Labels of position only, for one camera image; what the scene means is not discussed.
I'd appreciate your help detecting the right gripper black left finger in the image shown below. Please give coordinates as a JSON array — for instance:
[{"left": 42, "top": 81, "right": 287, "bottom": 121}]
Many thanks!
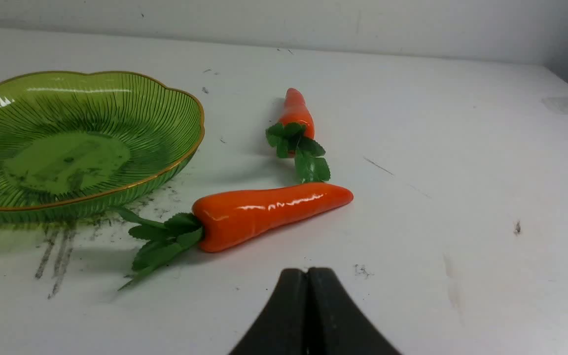
[{"left": 231, "top": 268, "right": 308, "bottom": 355}]

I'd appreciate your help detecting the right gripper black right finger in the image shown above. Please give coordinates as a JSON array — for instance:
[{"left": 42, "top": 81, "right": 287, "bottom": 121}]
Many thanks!
[{"left": 307, "top": 268, "right": 400, "bottom": 355}]

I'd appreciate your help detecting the orange carrot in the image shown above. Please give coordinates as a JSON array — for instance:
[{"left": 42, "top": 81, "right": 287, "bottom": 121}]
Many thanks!
[
  {"left": 114, "top": 182, "right": 354, "bottom": 288},
  {"left": 265, "top": 88, "right": 331, "bottom": 183}
]

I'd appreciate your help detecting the green ribbed plastic plate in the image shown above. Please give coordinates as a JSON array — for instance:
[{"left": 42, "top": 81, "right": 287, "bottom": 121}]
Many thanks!
[{"left": 0, "top": 71, "right": 205, "bottom": 224}]

